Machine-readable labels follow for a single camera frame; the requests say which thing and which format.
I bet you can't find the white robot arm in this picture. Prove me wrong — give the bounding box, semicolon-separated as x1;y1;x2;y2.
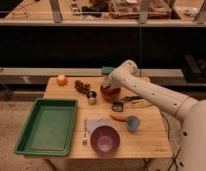
102;60;206;171

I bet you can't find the red bowl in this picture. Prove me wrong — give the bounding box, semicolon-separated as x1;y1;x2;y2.
100;86;121;102

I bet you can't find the purple bowl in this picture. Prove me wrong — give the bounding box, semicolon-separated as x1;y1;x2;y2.
90;125;120;156

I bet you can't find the teal sponge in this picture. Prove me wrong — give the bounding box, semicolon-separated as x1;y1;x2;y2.
101;66;114;75

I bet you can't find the small metal cup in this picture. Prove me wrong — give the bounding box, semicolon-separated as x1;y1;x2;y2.
87;91;97;105

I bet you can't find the bunch of dark grapes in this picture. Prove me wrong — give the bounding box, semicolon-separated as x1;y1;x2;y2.
75;80;90;94

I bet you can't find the small black tin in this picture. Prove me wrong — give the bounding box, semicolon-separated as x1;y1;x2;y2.
112;102;124;112

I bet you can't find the orange carrot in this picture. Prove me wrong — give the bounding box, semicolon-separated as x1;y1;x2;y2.
110;115;126;122

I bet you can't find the wooden folding table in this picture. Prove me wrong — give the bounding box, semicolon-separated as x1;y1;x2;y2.
23;76;174;171

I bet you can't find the yellow banana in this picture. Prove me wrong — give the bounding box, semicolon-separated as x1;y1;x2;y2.
132;100;151;108

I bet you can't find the white cloth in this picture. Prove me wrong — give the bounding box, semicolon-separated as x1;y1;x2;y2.
86;119;110;134

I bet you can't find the orange fruit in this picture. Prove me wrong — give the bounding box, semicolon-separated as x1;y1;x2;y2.
56;75;67;86

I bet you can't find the blue small cup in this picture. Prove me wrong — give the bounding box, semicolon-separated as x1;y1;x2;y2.
126;116;140;132

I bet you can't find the metal fork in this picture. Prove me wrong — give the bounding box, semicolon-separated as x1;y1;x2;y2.
83;119;88;145

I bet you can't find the green plastic tray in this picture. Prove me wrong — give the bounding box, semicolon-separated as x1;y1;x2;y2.
14;98;78;156

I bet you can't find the black handled tool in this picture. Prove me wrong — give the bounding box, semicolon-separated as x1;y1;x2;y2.
121;96;142;103

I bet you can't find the black cable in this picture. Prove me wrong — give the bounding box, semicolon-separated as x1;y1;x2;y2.
161;113;184;171

